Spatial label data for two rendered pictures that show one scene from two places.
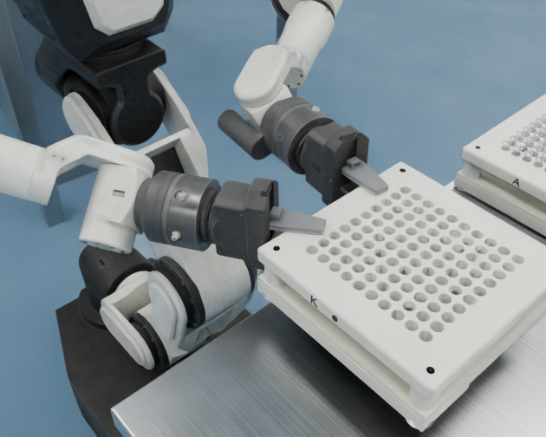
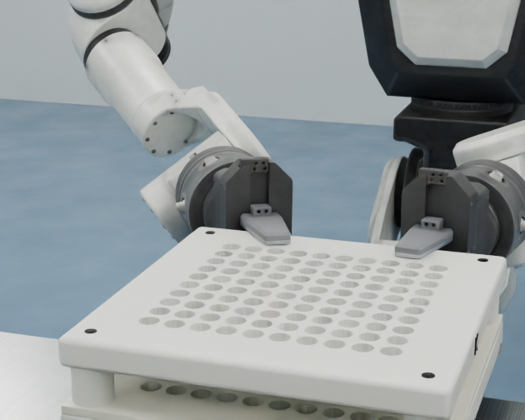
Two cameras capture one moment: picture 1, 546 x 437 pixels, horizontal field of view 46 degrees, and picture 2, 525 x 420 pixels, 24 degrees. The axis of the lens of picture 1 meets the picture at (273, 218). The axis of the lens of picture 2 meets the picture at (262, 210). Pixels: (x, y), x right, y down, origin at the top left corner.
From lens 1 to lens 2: 0.84 m
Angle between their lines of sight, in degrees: 57
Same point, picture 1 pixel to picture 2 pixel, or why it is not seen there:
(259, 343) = not seen: hidden behind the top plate
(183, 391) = (45, 354)
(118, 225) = (169, 187)
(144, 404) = (11, 342)
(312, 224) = (268, 228)
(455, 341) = (159, 337)
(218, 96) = not seen: outside the picture
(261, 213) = (225, 186)
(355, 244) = (273, 262)
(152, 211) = (184, 172)
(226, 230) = (217, 215)
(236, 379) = not seen: hidden behind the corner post
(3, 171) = (125, 90)
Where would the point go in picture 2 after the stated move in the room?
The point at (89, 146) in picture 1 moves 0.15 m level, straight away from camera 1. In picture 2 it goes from (207, 101) to (304, 80)
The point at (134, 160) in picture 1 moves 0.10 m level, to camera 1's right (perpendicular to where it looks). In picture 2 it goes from (236, 134) to (292, 157)
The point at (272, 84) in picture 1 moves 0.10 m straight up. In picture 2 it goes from (491, 141) to (497, 29)
